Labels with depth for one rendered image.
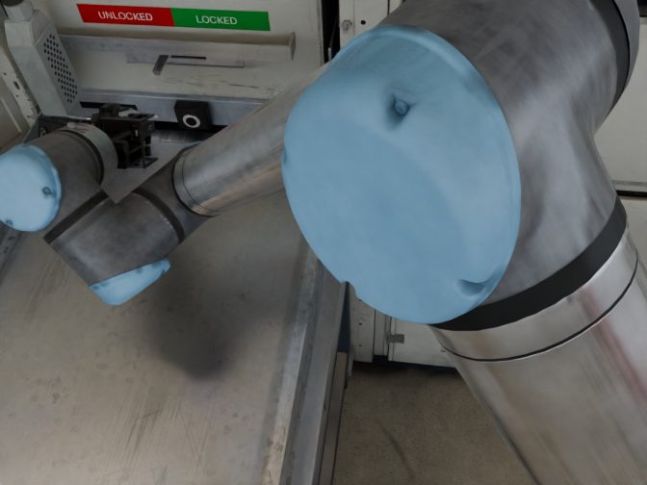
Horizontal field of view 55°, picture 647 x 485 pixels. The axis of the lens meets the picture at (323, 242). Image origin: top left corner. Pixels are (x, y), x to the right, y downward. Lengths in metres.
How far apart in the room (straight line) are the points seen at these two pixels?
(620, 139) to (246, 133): 0.69
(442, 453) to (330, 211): 1.52
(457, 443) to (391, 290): 1.52
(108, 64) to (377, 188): 1.00
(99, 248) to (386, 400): 1.20
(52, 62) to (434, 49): 0.94
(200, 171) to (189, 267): 0.34
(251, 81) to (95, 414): 0.60
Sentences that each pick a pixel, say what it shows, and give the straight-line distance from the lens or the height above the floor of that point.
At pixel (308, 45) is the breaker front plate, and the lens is 1.08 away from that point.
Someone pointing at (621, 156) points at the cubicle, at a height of 0.90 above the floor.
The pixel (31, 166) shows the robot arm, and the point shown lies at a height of 1.19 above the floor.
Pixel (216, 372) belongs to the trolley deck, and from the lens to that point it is 0.93.
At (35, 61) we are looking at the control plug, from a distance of 1.13.
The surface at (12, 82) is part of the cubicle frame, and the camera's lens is 1.29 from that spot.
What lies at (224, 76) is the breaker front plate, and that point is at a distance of 1.15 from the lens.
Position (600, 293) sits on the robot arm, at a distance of 0.30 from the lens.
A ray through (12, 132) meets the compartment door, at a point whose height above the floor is 0.85.
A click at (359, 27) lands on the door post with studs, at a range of 0.99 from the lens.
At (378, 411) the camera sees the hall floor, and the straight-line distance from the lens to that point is 1.80.
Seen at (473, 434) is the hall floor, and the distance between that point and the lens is 1.80.
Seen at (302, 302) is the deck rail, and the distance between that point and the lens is 0.96.
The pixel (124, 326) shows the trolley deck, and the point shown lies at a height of 0.85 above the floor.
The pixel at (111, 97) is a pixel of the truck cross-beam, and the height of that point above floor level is 0.92.
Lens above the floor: 1.67
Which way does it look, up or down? 53 degrees down
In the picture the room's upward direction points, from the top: 4 degrees counter-clockwise
